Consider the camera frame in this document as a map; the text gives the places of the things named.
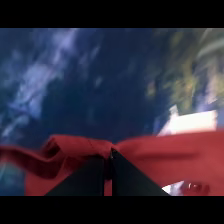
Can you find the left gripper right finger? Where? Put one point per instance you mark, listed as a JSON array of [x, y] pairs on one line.
[[131, 181]]

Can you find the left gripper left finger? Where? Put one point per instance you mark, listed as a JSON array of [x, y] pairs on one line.
[[83, 181]]

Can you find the red garment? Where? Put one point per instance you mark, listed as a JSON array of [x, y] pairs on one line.
[[186, 156]]

